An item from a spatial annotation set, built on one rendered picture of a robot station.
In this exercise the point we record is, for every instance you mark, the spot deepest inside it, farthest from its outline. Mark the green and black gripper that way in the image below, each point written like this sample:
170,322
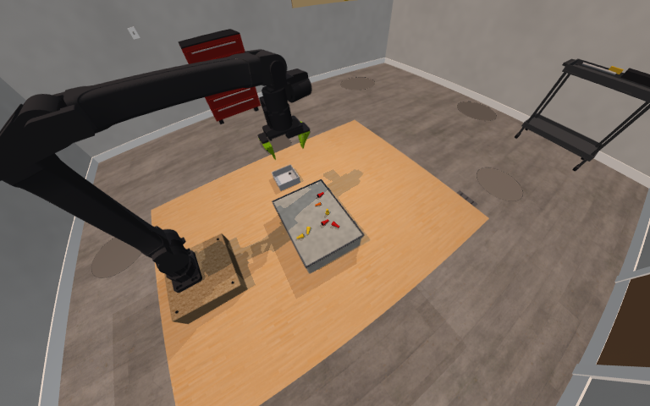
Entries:
281,124

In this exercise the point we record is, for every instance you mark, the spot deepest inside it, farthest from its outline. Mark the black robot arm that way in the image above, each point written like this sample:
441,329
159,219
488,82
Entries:
44,125

